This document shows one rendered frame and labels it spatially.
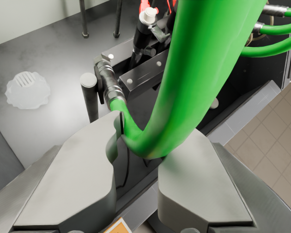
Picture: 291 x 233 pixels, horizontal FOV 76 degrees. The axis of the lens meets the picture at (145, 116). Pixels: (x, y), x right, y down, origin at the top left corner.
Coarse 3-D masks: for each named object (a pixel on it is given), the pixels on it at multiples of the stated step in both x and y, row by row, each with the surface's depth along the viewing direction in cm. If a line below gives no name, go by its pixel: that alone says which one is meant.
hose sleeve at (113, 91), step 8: (104, 64) 21; (104, 72) 20; (112, 72) 21; (104, 80) 19; (112, 80) 19; (104, 88) 18; (112, 88) 18; (120, 88) 18; (104, 96) 18; (112, 96) 17; (120, 96) 17
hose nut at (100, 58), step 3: (96, 57) 23; (99, 57) 23; (102, 57) 22; (105, 57) 23; (108, 57) 24; (96, 60) 23; (99, 60) 22; (102, 60) 22; (105, 60) 22; (108, 60) 23; (96, 63) 22
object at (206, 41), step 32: (192, 0) 3; (224, 0) 3; (256, 0) 3; (192, 32) 3; (224, 32) 3; (192, 64) 3; (224, 64) 3; (160, 96) 5; (192, 96) 4; (128, 128) 12; (160, 128) 5; (192, 128) 5
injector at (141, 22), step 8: (144, 24) 27; (152, 24) 28; (136, 32) 30; (144, 32) 29; (136, 40) 31; (144, 40) 31; (136, 48) 33; (144, 48) 32; (152, 48) 32; (136, 56) 36; (152, 56) 32; (136, 64) 39
